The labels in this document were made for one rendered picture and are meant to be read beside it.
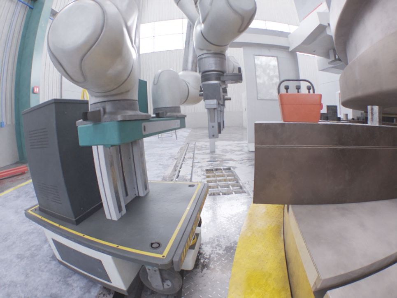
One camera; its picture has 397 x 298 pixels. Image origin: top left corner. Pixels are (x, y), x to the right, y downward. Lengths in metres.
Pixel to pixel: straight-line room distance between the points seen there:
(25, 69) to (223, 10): 6.60
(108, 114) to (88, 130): 0.08
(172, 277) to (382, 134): 1.10
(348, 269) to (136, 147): 0.99
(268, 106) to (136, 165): 3.37
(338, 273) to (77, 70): 0.75
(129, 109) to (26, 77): 6.23
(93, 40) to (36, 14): 7.38
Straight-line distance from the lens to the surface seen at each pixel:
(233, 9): 0.40
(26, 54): 6.98
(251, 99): 3.85
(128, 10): 0.39
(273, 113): 4.00
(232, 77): 0.54
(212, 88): 0.50
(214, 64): 0.53
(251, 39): 4.06
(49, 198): 0.94
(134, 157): 0.94
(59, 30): 0.33
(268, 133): 0.78
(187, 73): 1.10
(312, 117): 0.82
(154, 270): 0.71
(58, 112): 0.76
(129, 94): 0.52
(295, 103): 0.80
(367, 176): 0.99
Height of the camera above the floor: 0.71
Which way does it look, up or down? 10 degrees down
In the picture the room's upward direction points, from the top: 3 degrees counter-clockwise
